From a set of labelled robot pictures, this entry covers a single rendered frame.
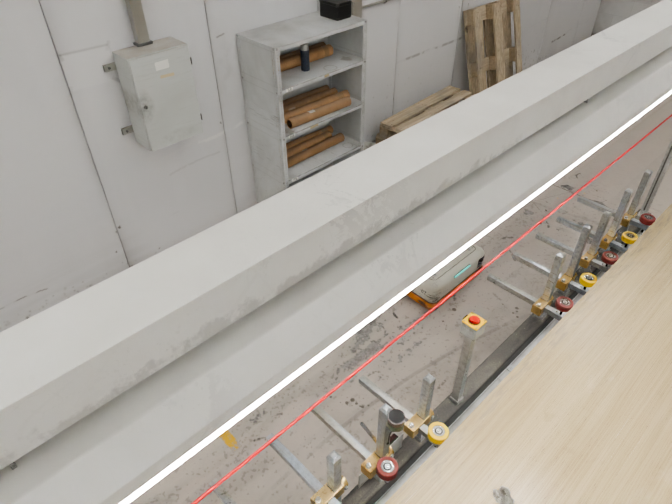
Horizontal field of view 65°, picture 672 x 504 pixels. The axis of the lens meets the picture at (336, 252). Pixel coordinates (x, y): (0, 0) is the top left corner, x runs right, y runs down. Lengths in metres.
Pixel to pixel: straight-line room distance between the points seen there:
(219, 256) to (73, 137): 3.30
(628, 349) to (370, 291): 2.23
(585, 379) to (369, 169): 2.06
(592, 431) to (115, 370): 2.11
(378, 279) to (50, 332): 0.32
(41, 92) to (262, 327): 3.18
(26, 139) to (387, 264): 3.21
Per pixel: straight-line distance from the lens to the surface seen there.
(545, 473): 2.22
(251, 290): 0.46
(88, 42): 3.63
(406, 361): 3.55
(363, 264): 0.56
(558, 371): 2.51
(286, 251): 0.47
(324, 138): 4.70
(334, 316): 0.54
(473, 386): 2.61
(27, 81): 3.56
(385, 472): 2.09
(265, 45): 3.85
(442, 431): 2.20
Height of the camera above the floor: 2.75
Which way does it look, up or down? 40 degrees down
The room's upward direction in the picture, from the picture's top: 1 degrees counter-clockwise
